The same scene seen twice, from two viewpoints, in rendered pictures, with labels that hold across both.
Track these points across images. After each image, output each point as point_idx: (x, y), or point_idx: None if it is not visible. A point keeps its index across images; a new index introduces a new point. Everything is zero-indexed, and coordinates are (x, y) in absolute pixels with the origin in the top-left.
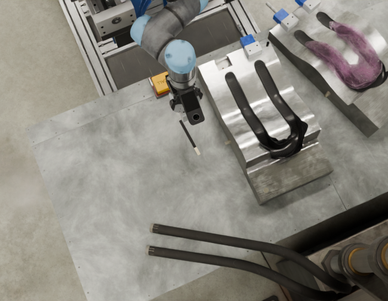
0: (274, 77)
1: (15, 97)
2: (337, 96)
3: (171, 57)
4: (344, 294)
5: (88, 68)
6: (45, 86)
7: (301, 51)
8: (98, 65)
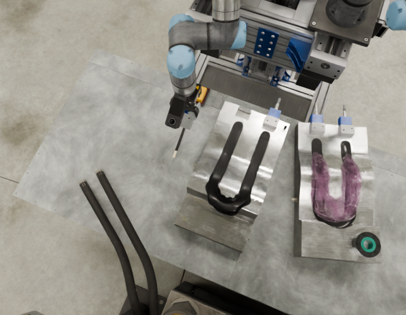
0: (267, 152)
1: (145, 47)
2: (298, 207)
3: (170, 54)
4: None
5: None
6: (166, 55)
7: (305, 154)
8: (200, 65)
